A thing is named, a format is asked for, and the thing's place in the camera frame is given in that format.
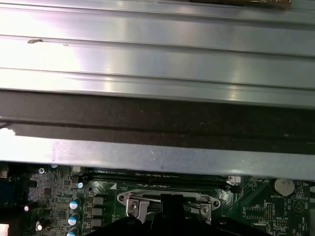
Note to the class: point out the silver blue capacitor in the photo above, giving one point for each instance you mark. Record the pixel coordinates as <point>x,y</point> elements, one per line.
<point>73,231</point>
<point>74,219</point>
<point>75,203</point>

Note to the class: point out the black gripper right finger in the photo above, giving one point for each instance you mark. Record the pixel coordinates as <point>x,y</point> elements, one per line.
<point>192,227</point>

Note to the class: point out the grey square inductor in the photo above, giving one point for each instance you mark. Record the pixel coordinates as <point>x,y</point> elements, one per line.
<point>99,199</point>
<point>96,223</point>
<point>97,212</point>

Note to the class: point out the black PC case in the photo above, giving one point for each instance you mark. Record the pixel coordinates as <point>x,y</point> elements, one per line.
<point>147,115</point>

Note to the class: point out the green motherboard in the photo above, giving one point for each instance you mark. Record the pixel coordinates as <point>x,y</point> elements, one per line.
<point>248,194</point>

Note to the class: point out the silver coin battery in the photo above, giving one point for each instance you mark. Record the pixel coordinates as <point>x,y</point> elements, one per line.
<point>284,186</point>

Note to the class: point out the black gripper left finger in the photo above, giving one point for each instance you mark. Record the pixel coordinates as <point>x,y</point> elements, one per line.
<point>152,227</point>

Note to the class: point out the thin metal locking lever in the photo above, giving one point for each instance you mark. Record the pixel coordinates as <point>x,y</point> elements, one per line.
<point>150,199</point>

